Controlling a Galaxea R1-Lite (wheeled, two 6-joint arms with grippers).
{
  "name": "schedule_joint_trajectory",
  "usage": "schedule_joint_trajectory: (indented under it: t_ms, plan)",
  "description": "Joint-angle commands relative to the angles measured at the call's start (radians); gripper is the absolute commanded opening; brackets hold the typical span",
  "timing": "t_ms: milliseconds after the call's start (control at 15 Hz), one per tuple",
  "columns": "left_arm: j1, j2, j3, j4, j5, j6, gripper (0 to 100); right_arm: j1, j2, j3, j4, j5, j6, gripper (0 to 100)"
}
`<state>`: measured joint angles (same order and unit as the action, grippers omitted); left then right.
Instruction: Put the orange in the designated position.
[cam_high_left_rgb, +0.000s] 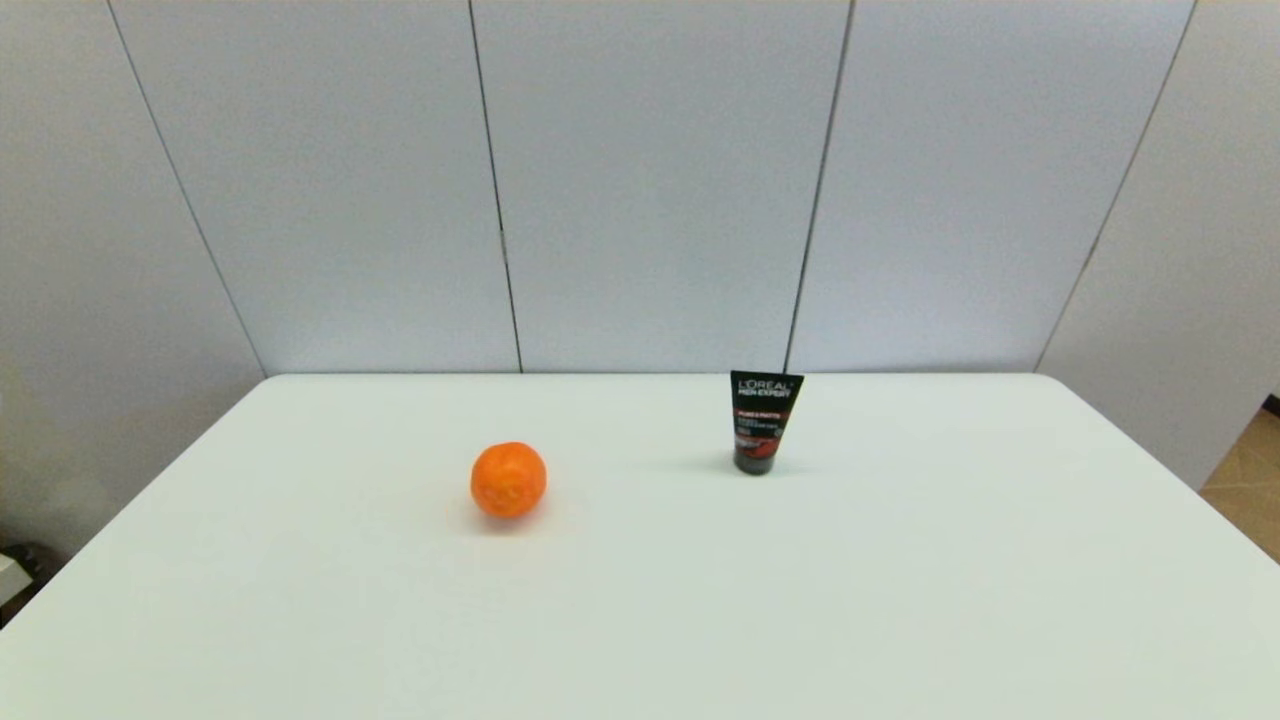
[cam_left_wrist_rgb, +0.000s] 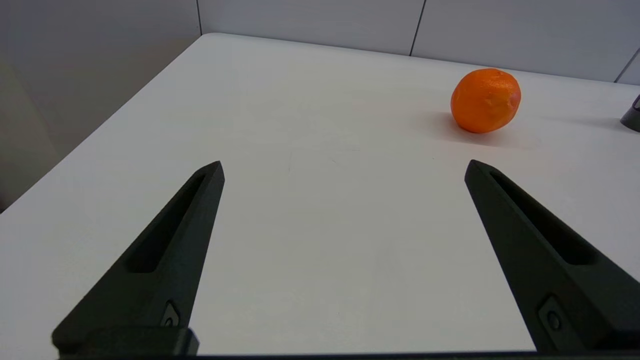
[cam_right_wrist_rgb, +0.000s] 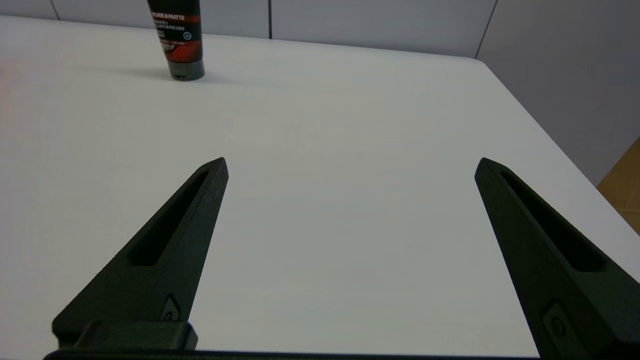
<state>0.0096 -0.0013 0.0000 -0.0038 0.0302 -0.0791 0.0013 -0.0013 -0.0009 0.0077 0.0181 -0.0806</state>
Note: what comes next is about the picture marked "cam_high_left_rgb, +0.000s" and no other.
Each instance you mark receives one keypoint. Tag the white and dark background object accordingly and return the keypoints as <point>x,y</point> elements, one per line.
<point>14,572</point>

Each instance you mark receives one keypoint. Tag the black L'Oreal cosmetic tube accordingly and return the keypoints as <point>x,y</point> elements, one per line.
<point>765,420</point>

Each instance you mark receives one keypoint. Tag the orange fruit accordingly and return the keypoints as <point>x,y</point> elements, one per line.
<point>508,480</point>

